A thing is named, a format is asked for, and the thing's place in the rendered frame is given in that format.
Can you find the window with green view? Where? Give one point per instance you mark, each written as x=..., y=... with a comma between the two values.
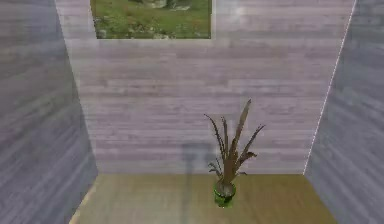
x=150, y=18

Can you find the brown plant in green pot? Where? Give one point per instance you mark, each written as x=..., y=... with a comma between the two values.
x=230, y=160

